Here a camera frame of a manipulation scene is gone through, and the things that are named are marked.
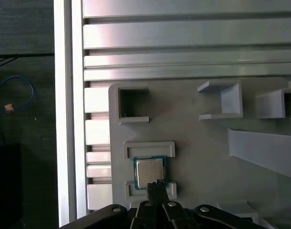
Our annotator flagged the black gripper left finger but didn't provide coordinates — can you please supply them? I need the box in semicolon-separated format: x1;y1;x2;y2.
60;182;160;229

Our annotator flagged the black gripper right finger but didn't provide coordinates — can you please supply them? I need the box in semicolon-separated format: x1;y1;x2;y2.
157;183;274;229

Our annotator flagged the silver CPU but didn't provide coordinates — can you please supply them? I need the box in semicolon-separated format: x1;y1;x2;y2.
132;156;170;190

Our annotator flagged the grey parts rack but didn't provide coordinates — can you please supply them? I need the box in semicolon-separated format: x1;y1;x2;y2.
108;76;291;229

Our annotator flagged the blue floor cable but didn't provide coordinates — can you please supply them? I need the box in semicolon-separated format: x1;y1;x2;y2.
0;75;34;117

